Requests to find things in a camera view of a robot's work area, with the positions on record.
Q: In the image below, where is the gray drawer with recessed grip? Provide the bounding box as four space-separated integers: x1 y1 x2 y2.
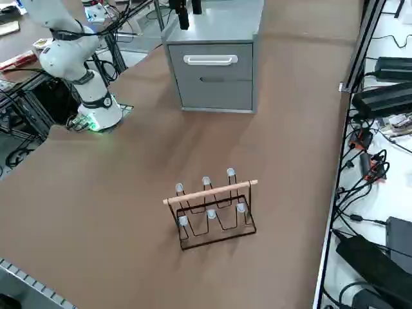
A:
175 78 254 111

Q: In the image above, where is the gray steel cabinet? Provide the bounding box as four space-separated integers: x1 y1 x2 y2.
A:
160 0 265 114

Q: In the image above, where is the blue white box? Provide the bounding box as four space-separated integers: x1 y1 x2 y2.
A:
84 5 106 25

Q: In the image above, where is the small printed packet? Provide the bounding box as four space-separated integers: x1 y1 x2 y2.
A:
33 38 54 51

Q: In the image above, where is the green lit circuit board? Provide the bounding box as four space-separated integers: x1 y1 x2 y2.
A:
66 114 97 131

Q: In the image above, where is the red flat package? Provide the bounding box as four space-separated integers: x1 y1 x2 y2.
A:
0 53 36 70

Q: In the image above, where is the smooth black power adapter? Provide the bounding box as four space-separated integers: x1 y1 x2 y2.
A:
375 57 412 81

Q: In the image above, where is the ribbed black power adapter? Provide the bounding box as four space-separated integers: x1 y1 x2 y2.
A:
351 82 412 118

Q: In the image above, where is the orange black plug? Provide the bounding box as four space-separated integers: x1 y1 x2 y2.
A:
350 127 374 151

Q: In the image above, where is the printed circuit board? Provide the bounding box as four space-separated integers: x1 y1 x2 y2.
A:
376 114 412 136

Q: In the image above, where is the large black power adapter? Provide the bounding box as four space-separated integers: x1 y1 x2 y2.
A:
336 234 412 309

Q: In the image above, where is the dark grey box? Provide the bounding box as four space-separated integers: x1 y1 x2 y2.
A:
385 216 412 274

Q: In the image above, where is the grey ridged strip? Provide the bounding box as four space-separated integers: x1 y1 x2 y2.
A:
0 257 78 309

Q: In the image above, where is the grey metal post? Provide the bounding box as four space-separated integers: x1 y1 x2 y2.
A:
153 0 165 33

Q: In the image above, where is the black metal frame leg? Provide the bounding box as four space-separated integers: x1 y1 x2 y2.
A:
102 32 128 73

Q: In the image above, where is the metal base plate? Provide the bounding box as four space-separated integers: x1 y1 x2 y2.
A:
69 102 135 133

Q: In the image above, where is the aluminium frame post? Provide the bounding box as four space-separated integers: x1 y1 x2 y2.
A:
339 0 387 94

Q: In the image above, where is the black wire cup holder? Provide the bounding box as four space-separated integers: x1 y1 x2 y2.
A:
162 167 259 252

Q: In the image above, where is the black frame rack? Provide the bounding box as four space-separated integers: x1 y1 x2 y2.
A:
0 69 81 141

